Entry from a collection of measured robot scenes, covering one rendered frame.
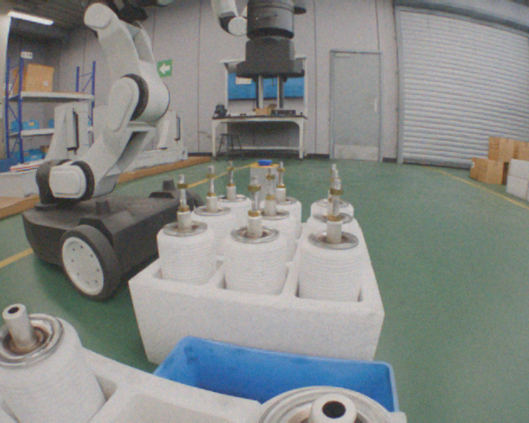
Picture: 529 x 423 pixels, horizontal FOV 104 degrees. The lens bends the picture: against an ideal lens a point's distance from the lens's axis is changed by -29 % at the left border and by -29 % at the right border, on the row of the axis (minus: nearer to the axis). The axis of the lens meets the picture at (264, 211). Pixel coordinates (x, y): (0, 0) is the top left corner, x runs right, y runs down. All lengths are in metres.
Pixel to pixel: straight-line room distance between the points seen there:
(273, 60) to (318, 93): 5.07
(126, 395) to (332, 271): 0.29
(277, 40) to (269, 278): 0.39
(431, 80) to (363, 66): 1.32
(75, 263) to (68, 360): 0.60
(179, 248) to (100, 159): 0.60
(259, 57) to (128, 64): 0.50
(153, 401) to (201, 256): 0.25
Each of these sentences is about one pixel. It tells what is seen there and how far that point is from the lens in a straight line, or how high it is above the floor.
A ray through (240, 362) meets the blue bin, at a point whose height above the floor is 0.09.
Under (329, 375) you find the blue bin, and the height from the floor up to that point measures 0.09.
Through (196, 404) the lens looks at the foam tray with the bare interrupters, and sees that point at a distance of 0.28.
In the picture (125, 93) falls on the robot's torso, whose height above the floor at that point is 0.53.
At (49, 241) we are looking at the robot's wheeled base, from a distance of 1.01.
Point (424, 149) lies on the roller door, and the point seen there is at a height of 0.29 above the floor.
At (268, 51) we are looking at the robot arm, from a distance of 0.53.
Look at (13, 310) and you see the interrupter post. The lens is 0.27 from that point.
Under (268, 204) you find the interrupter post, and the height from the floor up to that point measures 0.27.
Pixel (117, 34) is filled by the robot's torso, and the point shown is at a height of 0.73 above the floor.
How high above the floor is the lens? 0.40
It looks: 15 degrees down
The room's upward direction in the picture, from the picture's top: straight up
